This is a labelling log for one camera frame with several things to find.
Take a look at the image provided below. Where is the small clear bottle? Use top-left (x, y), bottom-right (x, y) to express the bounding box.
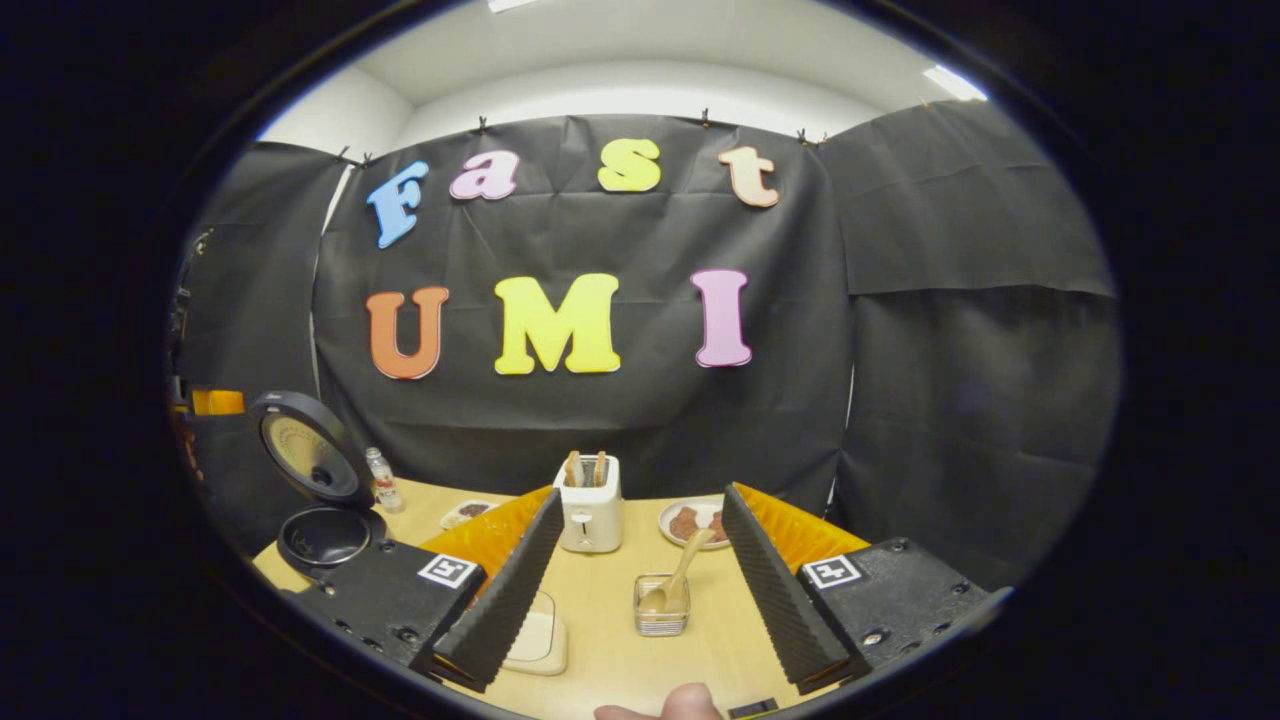
top-left (365, 447), bottom-right (404, 514)

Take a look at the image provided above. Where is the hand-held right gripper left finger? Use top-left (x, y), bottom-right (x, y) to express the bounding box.
top-left (290, 488), bottom-right (566, 694)

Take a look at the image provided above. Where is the black rice cooker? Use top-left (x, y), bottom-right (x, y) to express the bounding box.
top-left (247, 390), bottom-right (391, 591)

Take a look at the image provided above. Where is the wooden spoon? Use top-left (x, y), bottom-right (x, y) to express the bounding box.
top-left (638, 527), bottom-right (717, 615)

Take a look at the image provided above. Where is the white toaster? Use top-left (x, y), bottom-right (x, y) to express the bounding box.
top-left (553, 455), bottom-right (625, 554)

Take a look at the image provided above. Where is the white round plate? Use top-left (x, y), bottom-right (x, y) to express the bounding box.
top-left (658, 497), bottom-right (731, 551)

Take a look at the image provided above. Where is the clear tray of rice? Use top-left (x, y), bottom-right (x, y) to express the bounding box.
top-left (500, 590), bottom-right (569, 677)

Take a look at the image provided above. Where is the white divided grain dish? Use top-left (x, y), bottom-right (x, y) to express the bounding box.
top-left (440, 499), bottom-right (501, 531)

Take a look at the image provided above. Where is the black backdrop cloth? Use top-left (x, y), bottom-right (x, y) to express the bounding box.
top-left (165, 98), bottom-right (1123, 591)

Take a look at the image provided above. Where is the metal wire chopstick holder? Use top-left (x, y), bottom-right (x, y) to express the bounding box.
top-left (633, 573), bottom-right (692, 638)

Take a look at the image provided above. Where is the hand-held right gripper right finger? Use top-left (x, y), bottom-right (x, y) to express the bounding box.
top-left (722, 483), bottom-right (991, 696)

